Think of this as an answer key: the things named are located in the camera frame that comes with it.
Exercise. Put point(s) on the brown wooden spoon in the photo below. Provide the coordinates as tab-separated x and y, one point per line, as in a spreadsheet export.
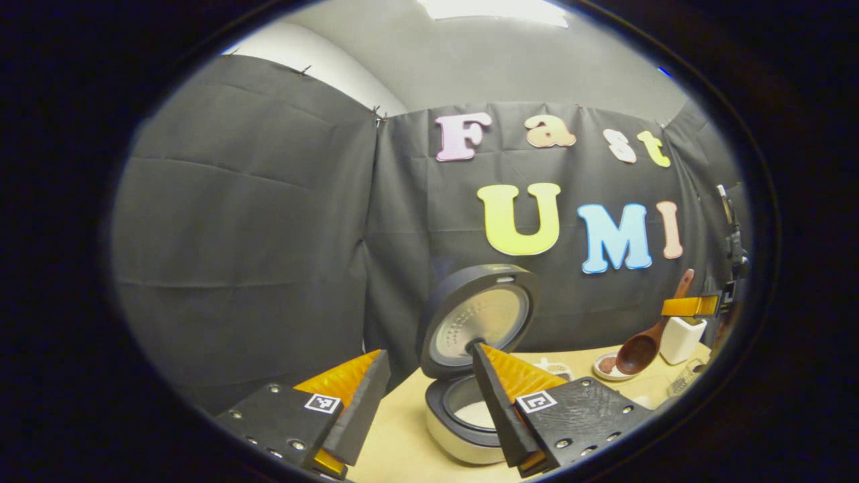
637	352

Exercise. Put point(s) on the white divided bean dish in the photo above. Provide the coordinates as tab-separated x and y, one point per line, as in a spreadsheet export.
557	370

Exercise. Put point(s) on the white chopstick holder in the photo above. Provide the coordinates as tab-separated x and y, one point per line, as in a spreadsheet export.
681	343

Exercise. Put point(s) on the red meat piece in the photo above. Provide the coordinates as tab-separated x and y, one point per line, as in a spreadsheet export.
606	365

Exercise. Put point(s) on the white rice heap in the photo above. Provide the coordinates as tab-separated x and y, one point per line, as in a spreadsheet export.
478	416

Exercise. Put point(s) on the black backdrop cloth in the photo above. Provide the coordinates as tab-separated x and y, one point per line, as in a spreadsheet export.
255	221

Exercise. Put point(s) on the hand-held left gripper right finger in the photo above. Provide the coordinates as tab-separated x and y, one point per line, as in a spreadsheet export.
500	409

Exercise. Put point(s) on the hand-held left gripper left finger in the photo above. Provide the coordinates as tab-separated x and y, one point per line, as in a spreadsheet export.
359	409

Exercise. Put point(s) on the large ceiling light panel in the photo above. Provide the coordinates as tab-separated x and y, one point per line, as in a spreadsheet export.
493	10

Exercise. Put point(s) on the dark grey rice cooker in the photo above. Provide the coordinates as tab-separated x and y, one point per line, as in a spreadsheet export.
483	274

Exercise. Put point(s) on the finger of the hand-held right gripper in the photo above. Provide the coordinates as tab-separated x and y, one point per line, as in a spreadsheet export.
691	306

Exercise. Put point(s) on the white round plate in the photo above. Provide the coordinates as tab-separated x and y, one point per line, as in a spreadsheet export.
604	376

